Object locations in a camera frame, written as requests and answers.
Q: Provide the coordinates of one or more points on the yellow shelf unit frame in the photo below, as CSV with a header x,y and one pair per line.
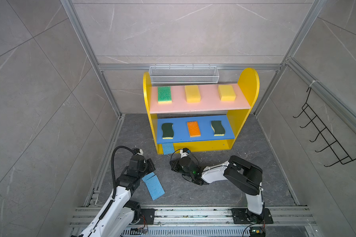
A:
x,y
249,84

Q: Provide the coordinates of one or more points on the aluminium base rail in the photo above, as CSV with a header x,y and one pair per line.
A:
x,y
191,221

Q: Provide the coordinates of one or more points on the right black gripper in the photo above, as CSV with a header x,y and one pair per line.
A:
x,y
175,168

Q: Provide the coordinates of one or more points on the blue sponge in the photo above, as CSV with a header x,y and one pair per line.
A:
x,y
168,148
148,176
155,188

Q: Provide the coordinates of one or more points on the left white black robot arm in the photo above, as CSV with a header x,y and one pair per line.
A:
x,y
119,211

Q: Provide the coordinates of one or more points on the white wire mesh basket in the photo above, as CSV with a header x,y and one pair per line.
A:
x,y
179,75

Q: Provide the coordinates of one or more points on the black wall hook rack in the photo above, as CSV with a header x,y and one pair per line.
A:
x,y
331,142

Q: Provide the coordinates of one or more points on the pink upper shelf board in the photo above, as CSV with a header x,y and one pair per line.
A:
x,y
210,100

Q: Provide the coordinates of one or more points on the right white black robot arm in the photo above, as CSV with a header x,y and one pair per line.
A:
x,y
244,175

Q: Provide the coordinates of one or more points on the bright green sponge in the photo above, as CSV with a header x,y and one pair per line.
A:
x,y
164,95

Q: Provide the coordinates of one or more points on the orange sponge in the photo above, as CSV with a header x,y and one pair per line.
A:
x,y
193,129

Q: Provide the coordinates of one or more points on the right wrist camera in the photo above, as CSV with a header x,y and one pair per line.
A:
x,y
185,152

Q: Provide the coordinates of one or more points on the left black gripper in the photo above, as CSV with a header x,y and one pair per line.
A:
x,y
149,163

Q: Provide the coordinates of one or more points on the yellow sponge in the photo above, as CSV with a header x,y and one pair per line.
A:
x,y
226,93
192,94

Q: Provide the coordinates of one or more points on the dark green scourer sponge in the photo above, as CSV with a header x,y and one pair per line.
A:
x,y
167,131
217,128

